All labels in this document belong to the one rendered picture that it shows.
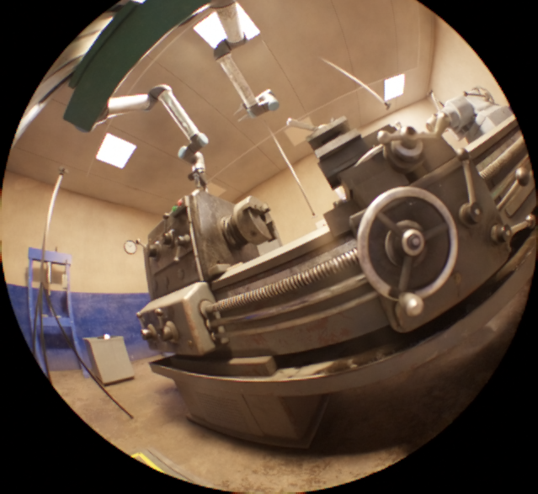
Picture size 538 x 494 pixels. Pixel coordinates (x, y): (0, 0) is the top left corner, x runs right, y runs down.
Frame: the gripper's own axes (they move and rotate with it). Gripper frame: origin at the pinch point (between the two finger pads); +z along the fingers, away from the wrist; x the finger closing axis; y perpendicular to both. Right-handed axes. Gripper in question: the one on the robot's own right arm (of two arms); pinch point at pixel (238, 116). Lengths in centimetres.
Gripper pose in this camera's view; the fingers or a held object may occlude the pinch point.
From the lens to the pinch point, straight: 159.0
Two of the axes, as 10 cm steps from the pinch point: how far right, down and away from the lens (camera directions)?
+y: -0.6, 5.5, -8.3
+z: -8.3, 4.4, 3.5
